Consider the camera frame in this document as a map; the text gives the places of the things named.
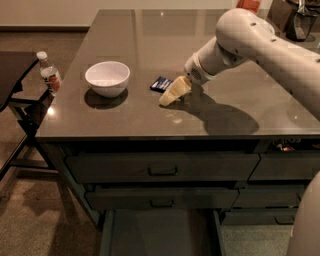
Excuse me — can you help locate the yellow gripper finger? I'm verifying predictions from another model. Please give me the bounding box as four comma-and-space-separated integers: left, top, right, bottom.
159, 76, 191, 106

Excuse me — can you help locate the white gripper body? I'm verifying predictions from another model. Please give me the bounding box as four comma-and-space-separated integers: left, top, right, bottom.
184, 53, 217, 85

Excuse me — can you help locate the blue rxbar blueberry wrapper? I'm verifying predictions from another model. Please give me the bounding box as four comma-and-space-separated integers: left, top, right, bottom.
150, 76, 173, 93

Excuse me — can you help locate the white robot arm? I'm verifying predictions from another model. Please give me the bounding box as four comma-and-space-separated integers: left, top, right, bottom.
159, 8, 320, 256

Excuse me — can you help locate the dark top left drawer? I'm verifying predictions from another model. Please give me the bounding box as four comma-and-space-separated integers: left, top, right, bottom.
65, 152, 259, 183

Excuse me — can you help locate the dark drawer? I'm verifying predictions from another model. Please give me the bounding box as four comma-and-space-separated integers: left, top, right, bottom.
65, 152, 259, 183
249, 152, 320, 181
233, 186, 305, 208
85, 187, 238, 210
222, 209, 296, 225

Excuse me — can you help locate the dark middle left drawer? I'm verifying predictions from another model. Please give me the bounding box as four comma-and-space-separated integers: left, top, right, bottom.
85, 187, 238, 210

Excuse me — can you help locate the dark top right drawer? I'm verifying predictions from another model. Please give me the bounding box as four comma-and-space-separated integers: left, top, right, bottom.
249, 152, 320, 181

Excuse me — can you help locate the dark middle right drawer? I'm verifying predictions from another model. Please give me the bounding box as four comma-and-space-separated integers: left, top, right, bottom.
233, 186, 305, 208

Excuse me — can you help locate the dark bottom right drawer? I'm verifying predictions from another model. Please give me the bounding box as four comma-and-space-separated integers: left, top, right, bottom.
222, 209, 296, 225

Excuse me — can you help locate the open bottom left drawer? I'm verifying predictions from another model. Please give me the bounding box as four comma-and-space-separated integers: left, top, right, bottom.
99, 209, 226, 256

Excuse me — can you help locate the white ceramic bowl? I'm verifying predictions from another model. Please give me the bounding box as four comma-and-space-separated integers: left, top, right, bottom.
85, 61, 131, 98

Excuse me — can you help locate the red and white carton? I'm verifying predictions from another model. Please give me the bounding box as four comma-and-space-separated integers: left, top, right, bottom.
236, 0, 261, 14

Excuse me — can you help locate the clear plastic water bottle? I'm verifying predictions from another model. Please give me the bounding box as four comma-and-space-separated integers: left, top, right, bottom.
36, 51, 62, 96

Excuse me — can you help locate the dark chair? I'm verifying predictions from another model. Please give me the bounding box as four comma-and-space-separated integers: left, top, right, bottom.
0, 51, 55, 179

